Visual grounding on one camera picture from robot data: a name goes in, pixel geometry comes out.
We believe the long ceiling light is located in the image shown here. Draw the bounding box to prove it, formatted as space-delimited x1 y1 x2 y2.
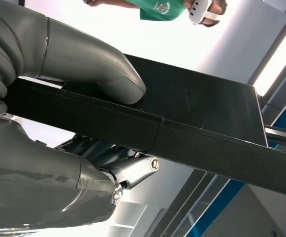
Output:
253 14 286 97

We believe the person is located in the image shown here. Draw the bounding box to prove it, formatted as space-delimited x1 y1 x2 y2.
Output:
82 0 228 28

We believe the white VR headset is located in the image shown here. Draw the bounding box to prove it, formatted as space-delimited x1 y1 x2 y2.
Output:
188 0 220 26

